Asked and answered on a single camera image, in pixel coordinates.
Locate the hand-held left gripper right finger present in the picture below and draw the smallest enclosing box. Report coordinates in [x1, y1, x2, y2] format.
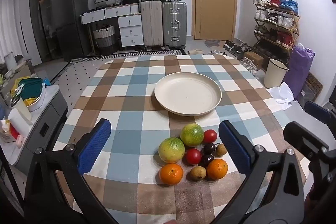
[210, 120, 306, 224]

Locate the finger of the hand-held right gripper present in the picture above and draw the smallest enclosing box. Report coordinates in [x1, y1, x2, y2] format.
[283, 121, 330, 160]
[304, 101, 336, 126]

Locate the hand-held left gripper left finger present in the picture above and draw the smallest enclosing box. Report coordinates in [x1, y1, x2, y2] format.
[25, 118, 116, 224]

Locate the small brown fruit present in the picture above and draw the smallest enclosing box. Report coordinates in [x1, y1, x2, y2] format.
[215, 143, 227, 157]
[190, 166, 206, 181]

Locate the orange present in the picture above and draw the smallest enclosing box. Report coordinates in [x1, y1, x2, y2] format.
[206, 158, 228, 180]
[159, 163, 184, 186]

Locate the green citrus fruit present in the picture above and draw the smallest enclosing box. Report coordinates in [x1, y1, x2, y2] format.
[180, 123, 205, 147]
[158, 137, 185, 164]

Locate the cream round plate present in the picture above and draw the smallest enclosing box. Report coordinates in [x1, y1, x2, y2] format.
[154, 72, 222, 116]

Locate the dark purple plum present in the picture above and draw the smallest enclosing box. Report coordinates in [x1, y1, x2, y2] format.
[201, 154, 214, 166]
[203, 143, 216, 155]

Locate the red tomato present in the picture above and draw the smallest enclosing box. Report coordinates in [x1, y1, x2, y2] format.
[203, 130, 218, 143]
[184, 148, 202, 166]

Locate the brown doormat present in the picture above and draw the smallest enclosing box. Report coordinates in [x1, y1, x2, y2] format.
[299, 72, 324, 106]

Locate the white plastic bag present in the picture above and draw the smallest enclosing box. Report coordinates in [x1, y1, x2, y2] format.
[267, 82, 294, 110]

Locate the purple bag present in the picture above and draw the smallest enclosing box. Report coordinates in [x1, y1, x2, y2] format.
[283, 44, 315, 100]

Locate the checked tablecloth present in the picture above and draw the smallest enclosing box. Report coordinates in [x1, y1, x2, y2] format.
[51, 54, 307, 224]

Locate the grey cart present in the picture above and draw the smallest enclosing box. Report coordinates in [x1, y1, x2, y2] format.
[0, 85, 69, 174]

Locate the white bucket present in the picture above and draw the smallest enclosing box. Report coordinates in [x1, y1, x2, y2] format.
[264, 59, 289, 88]

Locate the white basin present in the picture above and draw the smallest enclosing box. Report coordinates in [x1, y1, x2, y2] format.
[26, 85, 59, 112]

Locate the white dotted rug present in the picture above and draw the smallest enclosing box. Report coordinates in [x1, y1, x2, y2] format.
[50, 49, 188, 83]

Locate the white paper roll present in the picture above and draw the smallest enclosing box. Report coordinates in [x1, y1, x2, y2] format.
[7, 109, 33, 138]

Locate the cardboard box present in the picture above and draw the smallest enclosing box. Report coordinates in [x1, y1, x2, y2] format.
[244, 51, 264, 67]

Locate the wooden shoe rack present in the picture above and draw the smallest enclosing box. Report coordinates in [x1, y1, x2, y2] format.
[253, 0, 301, 56]

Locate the teal pouch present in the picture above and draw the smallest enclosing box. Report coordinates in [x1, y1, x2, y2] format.
[17, 78, 45, 101]

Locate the row of sneakers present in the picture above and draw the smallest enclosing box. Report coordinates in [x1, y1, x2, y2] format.
[253, 0, 299, 46]

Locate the cluster of dark shoes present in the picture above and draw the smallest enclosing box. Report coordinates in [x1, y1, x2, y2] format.
[223, 40, 259, 69]

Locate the woven basket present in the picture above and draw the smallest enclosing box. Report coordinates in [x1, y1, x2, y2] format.
[92, 25, 117, 55]

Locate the white drawer cabinet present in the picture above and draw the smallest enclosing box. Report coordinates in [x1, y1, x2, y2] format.
[80, 4, 144, 47]

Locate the dark grey fridge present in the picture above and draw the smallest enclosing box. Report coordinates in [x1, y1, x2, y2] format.
[51, 0, 91, 60]

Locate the beige suitcase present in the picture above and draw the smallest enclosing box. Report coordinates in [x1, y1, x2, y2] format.
[140, 0, 163, 48]

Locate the silver suitcase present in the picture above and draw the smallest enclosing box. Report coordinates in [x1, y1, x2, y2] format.
[162, 1, 187, 50]

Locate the dark glass cabinet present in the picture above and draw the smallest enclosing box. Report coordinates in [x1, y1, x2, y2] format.
[29, 0, 63, 64]

